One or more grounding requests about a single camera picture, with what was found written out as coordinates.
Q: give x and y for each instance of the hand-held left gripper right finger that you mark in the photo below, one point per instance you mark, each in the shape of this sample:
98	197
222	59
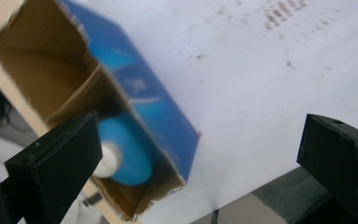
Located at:
338	161

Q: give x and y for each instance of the blue cardboard box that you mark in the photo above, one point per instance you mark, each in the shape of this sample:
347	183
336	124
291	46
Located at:
155	109

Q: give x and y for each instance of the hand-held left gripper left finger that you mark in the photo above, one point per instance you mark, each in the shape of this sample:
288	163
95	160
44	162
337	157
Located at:
52	168

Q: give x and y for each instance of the blue tube with white cap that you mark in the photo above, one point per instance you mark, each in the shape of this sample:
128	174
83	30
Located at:
130	155

